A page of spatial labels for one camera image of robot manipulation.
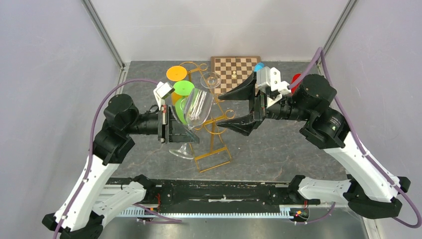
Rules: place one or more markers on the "blue cylinder tube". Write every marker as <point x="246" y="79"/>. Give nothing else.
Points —
<point x="259" y="66"/>

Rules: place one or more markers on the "orange plastic wine glass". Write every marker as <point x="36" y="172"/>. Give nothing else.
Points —
<point x="175" y="74"/>

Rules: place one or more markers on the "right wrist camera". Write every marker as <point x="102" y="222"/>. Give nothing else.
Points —
<point x="270" y="84"/>

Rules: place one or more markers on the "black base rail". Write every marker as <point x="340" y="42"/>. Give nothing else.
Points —
<point x="222" y="197"/>

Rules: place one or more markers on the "clear wine glass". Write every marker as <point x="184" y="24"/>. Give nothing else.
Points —
<point x="197" y="107"/>
<point x="211" y="81"/>

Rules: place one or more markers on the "green plastic wine glass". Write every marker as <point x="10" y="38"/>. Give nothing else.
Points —
<point x="183" y="89"/>

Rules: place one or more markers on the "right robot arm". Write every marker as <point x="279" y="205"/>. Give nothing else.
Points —
<point x="369" y="189"/>

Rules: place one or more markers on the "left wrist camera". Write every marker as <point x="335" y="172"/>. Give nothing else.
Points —
<point x="161" y="92"/>

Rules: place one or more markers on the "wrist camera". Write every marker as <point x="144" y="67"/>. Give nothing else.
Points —
<point x="270" y="84"/>
<point x="161" y="92"/>

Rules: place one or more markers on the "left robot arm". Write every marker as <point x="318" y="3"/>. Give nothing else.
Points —
<point x="82" y="216"/>

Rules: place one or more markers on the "gold wire glass rack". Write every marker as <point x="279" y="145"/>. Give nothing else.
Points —
<point x="213" y="152"/>

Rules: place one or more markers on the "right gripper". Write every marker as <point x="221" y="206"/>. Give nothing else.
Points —
<point x="247" y="91"/>

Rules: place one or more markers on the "wooden chessboard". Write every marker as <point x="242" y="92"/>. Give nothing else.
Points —
<point x="224" y="65"/>

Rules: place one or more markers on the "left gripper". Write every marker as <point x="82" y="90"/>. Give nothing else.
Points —
<point x="174" y="132"/>

